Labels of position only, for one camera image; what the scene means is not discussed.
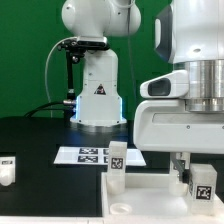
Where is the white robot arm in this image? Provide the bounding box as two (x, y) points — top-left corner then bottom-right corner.
(62, 0), (224, 172)

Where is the white marker sheet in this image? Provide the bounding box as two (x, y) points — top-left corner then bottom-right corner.
(54, 146), (146, 166)

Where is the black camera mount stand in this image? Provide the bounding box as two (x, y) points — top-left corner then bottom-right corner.
(57, 36), (109, 118)

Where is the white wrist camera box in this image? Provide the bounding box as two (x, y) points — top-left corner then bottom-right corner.
(140, 70), (190, 99)

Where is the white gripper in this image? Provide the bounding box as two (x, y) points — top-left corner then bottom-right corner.
(133, 100), (224, 184)

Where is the white square table top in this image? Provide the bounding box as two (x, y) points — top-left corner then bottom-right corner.
(101, 173), (224, 224)

